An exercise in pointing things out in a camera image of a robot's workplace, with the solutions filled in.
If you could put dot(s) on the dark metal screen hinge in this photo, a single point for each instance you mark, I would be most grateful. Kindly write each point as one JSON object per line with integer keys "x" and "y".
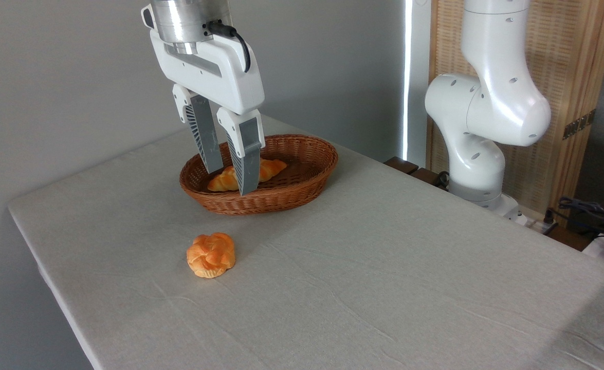
{"x": 579, "y": 124}

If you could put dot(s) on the round knotted bread roll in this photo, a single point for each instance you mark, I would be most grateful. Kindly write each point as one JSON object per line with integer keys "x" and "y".
{"x": 211, "y": 255}

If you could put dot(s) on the grey tablecloth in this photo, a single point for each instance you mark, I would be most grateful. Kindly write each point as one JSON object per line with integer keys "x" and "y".
{"x": 384, "y": 267}

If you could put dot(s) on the dark brown wooden block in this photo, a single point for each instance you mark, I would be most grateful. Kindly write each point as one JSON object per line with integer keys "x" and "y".
{"x": 425, "y": 176}
{"x": 401, "y": 164}

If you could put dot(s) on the white vertical window frame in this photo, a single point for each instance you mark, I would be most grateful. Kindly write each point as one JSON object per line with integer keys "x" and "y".
{"x": 417, "y": 77}

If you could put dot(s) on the long braided bread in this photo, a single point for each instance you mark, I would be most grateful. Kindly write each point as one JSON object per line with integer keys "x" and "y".
{"x": 273, "y": 168}

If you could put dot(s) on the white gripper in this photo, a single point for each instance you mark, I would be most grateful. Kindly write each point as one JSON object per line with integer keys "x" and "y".
{"x": 214, "y": 72}

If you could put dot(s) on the white power strip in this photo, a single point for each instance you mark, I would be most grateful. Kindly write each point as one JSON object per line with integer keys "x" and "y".
{"x": 533, "y": 221}

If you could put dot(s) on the brown wicker basket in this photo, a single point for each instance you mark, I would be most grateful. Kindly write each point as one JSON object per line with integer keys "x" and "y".
{"x": 281, "y": 198}

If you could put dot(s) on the wooden woven folding screen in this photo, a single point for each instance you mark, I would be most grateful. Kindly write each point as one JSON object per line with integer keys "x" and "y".
{"x": 569, "y": 56}

